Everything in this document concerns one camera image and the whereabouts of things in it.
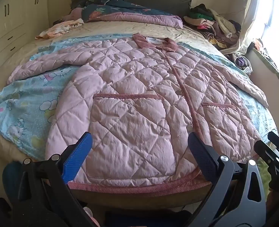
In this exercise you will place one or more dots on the peach printed cloth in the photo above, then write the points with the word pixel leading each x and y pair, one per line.
pixel 59 28

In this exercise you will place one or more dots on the bed with beige sheet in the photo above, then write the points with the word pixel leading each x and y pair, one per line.
pixel 130 29

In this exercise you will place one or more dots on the windowsill clutter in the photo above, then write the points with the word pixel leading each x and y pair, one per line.
pixel 269 56

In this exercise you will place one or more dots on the white bag of clothes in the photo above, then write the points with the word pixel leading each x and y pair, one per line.
pixel 242 62

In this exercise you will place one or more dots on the pink quilted jacket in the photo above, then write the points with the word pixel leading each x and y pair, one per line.
pixel 130 87

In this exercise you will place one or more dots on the dark floral quilt pink lining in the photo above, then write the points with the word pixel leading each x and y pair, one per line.
pixel 120 10

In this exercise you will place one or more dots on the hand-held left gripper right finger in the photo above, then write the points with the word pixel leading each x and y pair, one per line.
pixel 202 156

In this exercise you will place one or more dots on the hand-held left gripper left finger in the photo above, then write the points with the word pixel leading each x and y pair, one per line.
pixel 76 157

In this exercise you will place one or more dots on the pink plush pillow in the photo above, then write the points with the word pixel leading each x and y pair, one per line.
pixel 74 13

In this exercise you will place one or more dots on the white curtain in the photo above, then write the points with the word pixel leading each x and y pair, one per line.
pixel 250 16

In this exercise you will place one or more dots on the pile of mixed clothes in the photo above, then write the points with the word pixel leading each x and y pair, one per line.
pixel 212 26

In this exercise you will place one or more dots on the blue cartoon printed sheet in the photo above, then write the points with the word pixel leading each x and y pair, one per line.
pixel 23 104

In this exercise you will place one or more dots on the cream wardrobe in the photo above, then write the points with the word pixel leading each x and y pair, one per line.
pixel 23 16

